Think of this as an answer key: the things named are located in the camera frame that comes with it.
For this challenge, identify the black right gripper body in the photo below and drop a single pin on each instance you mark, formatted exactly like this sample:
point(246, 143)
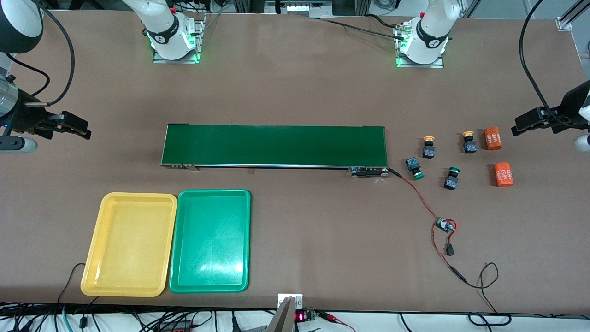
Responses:
point(28, 118)

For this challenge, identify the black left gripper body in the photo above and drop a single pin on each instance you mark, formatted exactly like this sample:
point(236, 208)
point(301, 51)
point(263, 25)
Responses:
point(568, 109)

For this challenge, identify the yellow mushroom push button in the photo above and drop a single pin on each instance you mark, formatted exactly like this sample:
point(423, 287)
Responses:
point(470, 147)
point(428, 151)

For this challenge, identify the green mushroom push button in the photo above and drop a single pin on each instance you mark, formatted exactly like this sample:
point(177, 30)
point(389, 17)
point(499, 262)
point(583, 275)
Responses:
point(451, 182)
point(412, 164)

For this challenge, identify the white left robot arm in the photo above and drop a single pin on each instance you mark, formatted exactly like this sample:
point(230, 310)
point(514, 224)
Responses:
point(431, 32)

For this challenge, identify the yellow plastic tray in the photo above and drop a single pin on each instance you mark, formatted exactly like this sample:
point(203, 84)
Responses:
point(129, 244)

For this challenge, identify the small green circuit board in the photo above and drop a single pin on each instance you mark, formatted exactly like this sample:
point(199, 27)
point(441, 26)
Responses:
point(445, 225)

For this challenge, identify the small black connector plug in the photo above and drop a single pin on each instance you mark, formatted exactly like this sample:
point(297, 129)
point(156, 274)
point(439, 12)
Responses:
point(450, 250)

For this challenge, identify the green plastic tray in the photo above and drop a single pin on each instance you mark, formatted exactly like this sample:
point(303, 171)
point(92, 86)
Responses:
point(209, 240)

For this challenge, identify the green conveyor belt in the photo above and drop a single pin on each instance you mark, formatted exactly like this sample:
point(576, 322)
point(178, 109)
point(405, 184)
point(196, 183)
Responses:
point(276, 145)

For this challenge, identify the white power strip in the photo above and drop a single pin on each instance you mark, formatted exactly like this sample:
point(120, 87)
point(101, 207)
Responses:
point(297, 8)

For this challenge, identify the red clip lead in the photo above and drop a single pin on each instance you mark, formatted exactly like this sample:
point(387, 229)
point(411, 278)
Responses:
point(329, 317)

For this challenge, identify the red LED display module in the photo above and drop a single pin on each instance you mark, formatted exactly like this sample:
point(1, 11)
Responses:
point(300, 317)

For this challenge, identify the aluminium frame profile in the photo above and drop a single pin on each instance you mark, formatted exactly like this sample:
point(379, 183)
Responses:
point(563, 24)

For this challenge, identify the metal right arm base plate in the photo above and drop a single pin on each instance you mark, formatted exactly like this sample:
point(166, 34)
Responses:
point(177, 60)

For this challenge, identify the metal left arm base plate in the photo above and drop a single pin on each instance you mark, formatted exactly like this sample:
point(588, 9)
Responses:
point(421, 66)

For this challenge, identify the black equipment rack frame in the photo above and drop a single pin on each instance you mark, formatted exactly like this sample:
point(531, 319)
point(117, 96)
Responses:
point(249, 7)

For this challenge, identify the grey metal camera mount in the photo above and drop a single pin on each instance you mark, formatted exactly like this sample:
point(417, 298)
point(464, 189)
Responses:
point(286, 318)

